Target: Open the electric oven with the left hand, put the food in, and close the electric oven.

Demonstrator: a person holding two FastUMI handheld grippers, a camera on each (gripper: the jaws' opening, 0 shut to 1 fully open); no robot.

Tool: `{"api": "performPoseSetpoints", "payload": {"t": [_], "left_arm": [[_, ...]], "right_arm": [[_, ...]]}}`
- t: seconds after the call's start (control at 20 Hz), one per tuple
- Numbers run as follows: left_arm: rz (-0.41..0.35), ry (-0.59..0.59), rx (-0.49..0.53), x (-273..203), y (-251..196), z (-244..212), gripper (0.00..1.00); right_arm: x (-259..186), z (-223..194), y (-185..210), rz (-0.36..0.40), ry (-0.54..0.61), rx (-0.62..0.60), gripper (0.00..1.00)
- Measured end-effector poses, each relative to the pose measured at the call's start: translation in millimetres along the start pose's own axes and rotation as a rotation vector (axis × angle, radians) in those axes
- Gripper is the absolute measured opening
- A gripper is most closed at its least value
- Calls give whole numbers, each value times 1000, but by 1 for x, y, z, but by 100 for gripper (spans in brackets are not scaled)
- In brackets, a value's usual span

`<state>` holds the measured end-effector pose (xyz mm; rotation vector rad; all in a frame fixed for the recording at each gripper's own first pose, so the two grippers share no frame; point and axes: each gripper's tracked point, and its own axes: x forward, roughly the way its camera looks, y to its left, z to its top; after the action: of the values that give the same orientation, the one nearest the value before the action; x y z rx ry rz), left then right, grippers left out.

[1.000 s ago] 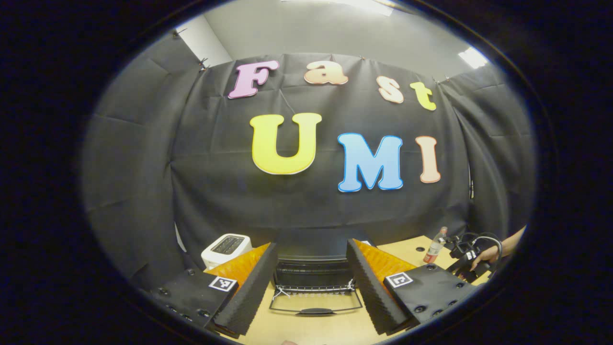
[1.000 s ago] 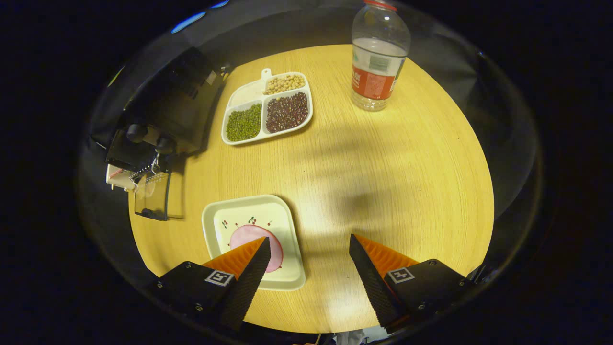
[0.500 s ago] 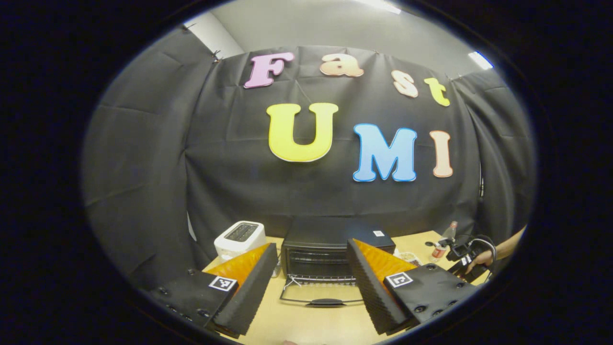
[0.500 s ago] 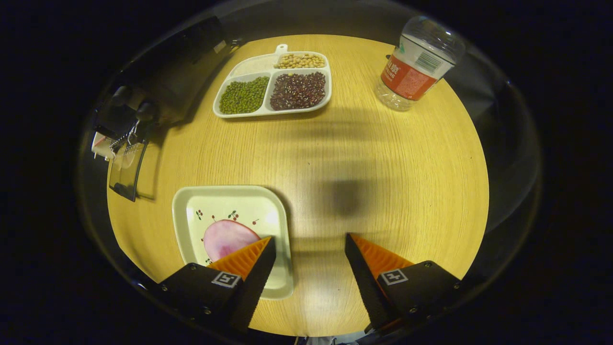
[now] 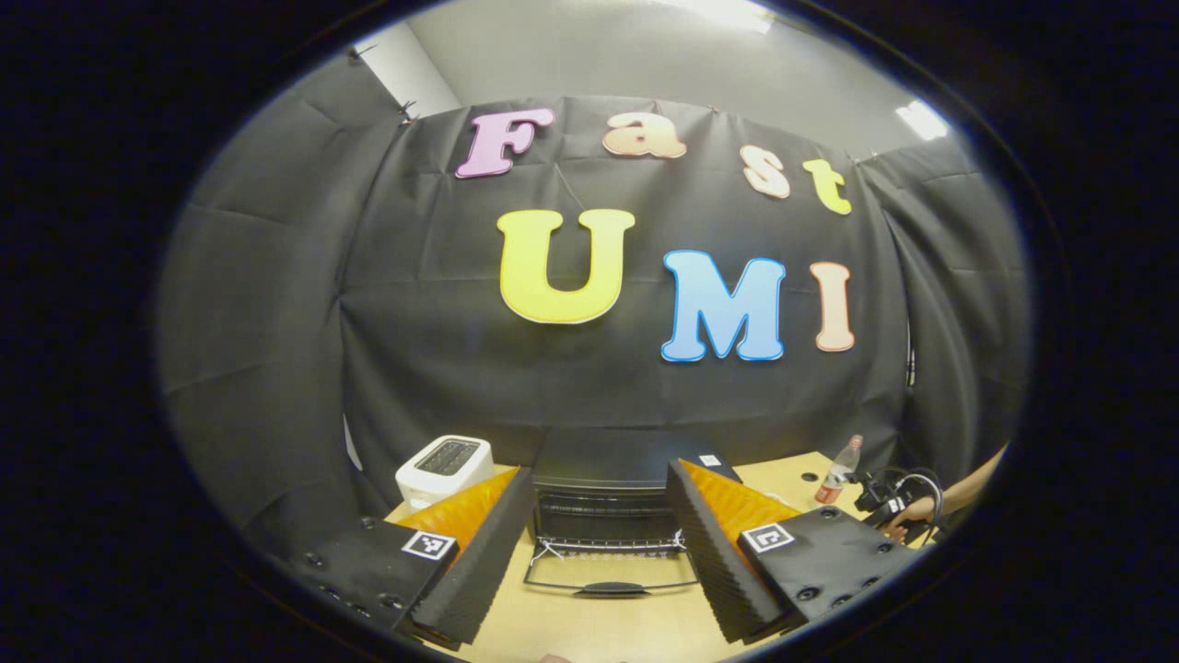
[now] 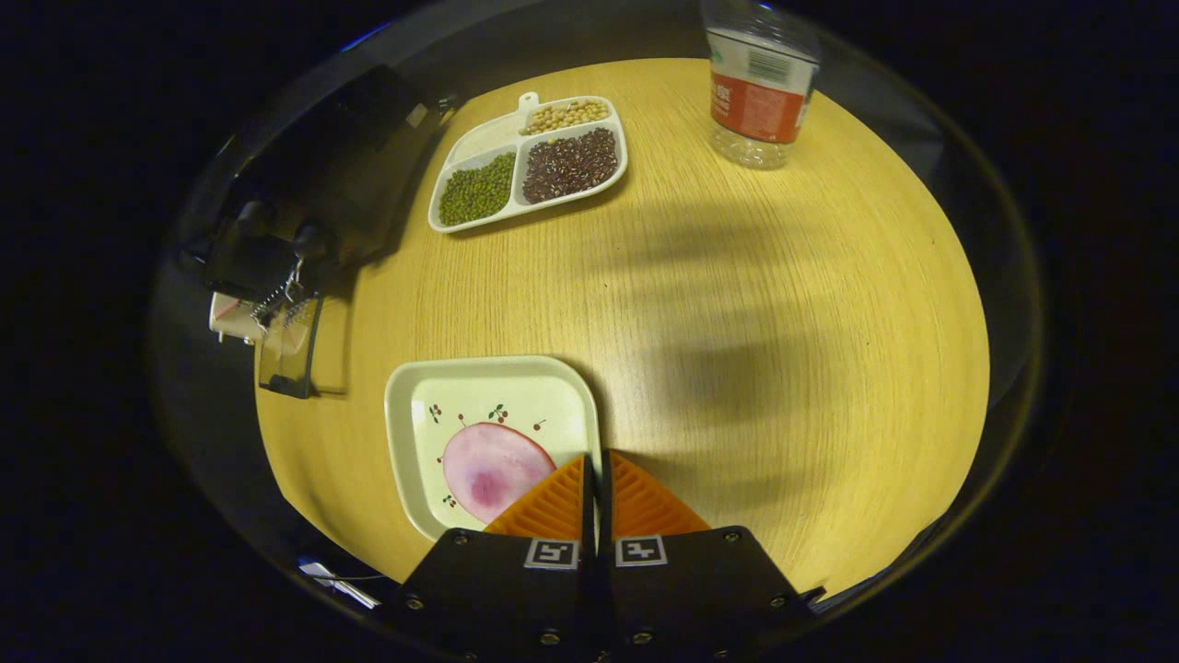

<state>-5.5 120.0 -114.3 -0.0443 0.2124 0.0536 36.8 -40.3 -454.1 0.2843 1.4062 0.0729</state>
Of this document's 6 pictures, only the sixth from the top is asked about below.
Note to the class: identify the pink ham slice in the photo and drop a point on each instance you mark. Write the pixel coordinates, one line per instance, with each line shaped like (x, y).
(493, 470)

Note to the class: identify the white electronic device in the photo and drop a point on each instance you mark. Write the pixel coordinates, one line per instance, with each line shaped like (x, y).
(230, 318)

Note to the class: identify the pile of yellow soybeans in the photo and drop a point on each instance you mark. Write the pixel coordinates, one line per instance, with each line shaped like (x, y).
(566, 115)

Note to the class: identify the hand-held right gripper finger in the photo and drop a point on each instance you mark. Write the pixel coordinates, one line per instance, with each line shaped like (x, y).
(605, 516)
(589, 525)

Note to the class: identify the white divided plate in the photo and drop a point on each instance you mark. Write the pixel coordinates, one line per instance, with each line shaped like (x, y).
(484, 143)

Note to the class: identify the black electric oven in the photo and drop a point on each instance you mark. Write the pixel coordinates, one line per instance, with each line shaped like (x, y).
(341, 157)

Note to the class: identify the pile of dark red beans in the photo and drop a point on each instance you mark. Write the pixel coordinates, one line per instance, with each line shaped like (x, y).
(571, 166)

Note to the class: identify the cream square plate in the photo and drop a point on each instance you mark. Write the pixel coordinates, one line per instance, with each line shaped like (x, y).
(488, 387)

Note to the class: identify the white strip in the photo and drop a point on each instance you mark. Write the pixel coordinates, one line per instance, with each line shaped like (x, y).
(341, 582)

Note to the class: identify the pile of green beans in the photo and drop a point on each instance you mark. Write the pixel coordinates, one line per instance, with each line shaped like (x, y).
(477, 189)

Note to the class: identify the clear bottle with red label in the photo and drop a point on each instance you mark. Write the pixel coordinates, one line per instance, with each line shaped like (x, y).
(760, 101)

